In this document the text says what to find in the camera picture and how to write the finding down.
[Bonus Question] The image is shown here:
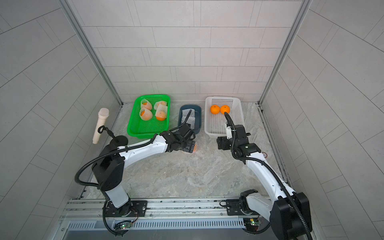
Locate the green circuit board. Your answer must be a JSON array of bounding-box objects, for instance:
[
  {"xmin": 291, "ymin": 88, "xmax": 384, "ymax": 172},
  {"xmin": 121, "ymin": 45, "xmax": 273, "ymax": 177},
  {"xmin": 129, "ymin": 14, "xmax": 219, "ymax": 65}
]
[
  {"xmin": 243, "ymin": 218, "xmax": 262, "ymax": 233},
  {"xmin": 114, "ymin": 220, "xmax": 134, "ymax": 231}
]

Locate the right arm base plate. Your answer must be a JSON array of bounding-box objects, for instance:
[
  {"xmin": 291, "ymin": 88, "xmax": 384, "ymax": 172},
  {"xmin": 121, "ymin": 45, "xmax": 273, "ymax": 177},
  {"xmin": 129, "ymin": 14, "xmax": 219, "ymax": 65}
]
[{"xmin": 224, "ymin": 198, "xmax": 250, "ymax": 216}]

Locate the right green circuit board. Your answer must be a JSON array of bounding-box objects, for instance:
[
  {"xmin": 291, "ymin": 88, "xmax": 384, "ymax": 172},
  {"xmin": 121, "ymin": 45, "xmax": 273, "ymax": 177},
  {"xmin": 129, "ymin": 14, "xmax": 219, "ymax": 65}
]
[{"xmin": 243, "ymin": 218, "xmax": 262, "ymax": 233}]

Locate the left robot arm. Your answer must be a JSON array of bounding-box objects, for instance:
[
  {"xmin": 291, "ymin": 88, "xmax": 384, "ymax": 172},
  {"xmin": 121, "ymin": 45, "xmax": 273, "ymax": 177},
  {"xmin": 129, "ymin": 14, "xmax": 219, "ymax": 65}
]
[{"xmin": 75, "ymin": 109, "xmax": 196, "ymax": 216}]

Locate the green plastic basket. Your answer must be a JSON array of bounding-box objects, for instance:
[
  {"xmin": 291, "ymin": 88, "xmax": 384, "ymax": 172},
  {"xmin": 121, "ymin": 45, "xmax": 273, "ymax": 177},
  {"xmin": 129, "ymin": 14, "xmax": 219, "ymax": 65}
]
[{"xmin": 127, "ymin": 95, "xmax": 171, "ymax": 139}]

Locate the white foam net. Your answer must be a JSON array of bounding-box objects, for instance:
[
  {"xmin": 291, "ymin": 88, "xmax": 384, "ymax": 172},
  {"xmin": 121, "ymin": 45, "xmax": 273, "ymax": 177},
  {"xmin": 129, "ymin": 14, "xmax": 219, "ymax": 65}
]
[
  {"xmin": 182, "ymin": 109, "xmax": 195, "ymax": 118},
  {"xmin": 182, "ymin": 116, "xmax": 195, "ymax": 130}
]

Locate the left green circuit board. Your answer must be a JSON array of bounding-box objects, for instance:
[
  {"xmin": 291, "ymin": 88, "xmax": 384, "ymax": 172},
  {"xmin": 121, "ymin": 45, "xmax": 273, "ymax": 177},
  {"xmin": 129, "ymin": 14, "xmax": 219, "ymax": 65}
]
[{"xmin": 114, "ymin": 220, "xmax": 134, "ymax": 231}]

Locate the white plastic basket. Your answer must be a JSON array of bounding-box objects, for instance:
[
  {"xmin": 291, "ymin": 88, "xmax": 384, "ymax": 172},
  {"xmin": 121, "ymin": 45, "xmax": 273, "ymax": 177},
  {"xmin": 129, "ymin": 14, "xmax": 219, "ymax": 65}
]
[{"xmin": 204, "ymin": 96, "xmax": 245, "ymax": 139}]

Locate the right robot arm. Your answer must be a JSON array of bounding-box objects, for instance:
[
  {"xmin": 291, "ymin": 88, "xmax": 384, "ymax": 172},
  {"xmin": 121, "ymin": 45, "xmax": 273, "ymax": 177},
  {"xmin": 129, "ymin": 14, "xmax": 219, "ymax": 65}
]
[{"xmin": 217, "ymin": 113, "xmax": 313, "ymax": 240}]

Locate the dark blue plastic tub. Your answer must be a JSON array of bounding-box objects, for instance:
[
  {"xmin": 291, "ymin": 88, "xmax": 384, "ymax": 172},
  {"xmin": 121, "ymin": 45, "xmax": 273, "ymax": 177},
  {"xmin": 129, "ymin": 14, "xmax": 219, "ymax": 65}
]
[{"xmin": 178, "ymin": 105, "xmax": 202, "ymax": 134}]

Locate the aluminium rail frame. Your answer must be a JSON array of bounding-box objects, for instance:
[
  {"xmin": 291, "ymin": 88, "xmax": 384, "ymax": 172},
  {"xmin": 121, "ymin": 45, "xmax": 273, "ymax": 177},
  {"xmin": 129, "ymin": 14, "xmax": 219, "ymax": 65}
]
[{"xmin": 52, "ymin": 196, "xmax": 275, "ymax": 240}]

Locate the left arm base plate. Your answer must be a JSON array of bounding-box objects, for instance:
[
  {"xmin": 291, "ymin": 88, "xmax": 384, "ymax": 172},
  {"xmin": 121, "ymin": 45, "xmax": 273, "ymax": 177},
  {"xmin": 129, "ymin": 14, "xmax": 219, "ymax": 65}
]
[{"xmin": 103, "ymin": 201, "xmax": 148, "ymax": 218}]

